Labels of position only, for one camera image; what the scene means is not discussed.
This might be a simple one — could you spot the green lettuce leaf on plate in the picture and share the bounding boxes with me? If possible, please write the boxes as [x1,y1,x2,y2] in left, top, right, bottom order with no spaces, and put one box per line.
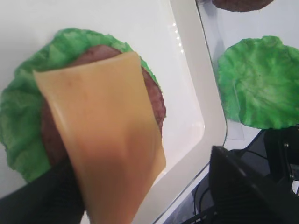
[0,28,157,182]

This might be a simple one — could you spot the black metal stand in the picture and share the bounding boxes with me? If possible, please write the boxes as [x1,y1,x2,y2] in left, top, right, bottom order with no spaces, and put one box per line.
[263,125,299,196]

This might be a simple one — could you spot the green lettuce leaf in holder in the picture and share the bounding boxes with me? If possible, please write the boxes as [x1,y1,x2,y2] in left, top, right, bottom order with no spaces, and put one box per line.
[215,36,299,129]

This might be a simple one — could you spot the brown meat patty in holder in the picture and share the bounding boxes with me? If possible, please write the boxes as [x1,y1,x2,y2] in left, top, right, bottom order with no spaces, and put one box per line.
[212,0,273,12]

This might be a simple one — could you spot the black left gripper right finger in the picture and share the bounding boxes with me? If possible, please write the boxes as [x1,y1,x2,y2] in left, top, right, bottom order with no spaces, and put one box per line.
[209,146,299,224]

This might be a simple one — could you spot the orange cheese slice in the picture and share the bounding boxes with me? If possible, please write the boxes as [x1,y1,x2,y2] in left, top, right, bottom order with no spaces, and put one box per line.
[34,52,166,224]

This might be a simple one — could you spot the brown meat patty on plate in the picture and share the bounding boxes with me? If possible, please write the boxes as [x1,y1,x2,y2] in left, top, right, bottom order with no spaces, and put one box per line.
[41,44,166,167]

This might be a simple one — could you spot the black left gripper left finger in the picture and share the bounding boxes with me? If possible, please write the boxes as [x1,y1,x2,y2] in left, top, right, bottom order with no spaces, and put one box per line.
[0,161,85,224]

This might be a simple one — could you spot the black cables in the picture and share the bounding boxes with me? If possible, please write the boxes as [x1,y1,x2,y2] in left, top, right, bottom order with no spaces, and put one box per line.
[161,133,276,224]

